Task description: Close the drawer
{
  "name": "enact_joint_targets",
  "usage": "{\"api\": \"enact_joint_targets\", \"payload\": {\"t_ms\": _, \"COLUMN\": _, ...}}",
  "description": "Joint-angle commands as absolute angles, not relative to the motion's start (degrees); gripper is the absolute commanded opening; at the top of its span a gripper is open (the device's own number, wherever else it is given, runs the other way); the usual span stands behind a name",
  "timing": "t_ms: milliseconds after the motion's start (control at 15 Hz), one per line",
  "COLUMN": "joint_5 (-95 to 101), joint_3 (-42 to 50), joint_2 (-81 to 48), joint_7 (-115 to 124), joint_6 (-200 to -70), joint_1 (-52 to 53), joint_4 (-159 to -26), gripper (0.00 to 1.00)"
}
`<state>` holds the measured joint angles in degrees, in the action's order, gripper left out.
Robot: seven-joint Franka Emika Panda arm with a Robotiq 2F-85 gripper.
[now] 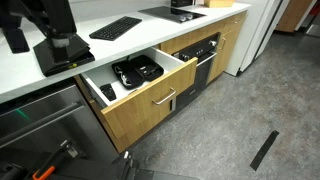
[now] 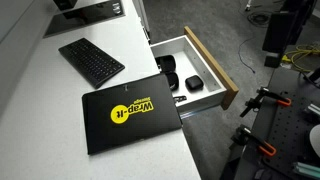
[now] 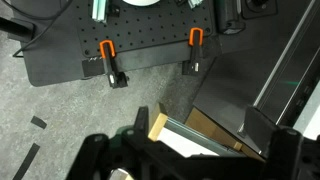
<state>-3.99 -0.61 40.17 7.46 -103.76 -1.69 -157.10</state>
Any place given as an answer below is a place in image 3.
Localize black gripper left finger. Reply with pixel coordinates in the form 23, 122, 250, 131
121, 106, 149, 143

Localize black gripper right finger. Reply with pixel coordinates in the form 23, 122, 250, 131
243, 106, 302, 159

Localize wooden drawer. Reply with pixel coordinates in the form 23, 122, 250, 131
147, 103, 264, 162

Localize left orange black clamp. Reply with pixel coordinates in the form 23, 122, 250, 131
99, 40, 128, 89

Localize orange black clamp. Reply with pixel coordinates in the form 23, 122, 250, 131
182, 27, 203, 76
99, 40, 128, 89

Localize dark cabinet with metal rails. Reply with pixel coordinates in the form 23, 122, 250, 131
194, 0, 319, 154

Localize upper black floor tape strip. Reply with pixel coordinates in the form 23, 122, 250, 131
31, 116, 47, 129

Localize black floor tape strip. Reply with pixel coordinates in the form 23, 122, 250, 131
31, 116, 47, 129
13, 143, 40, 180

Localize black perforated breadboard plate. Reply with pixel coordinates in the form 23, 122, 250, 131
72, 0, 214, 57

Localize lower black floor tape strip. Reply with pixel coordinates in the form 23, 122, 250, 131
13, 143, 40, 180

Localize right orange black clamp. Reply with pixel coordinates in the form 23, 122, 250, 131
182, 27, 203, 76

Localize aluminium profile piece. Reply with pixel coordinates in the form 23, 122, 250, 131
92, 0, 108, 22

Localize black device on plate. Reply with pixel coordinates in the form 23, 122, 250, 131
215, 0, 246, 35

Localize white round object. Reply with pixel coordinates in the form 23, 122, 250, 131
123, 0, 160, 6

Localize black cable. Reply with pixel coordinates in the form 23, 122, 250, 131
0, 0, 74, 58

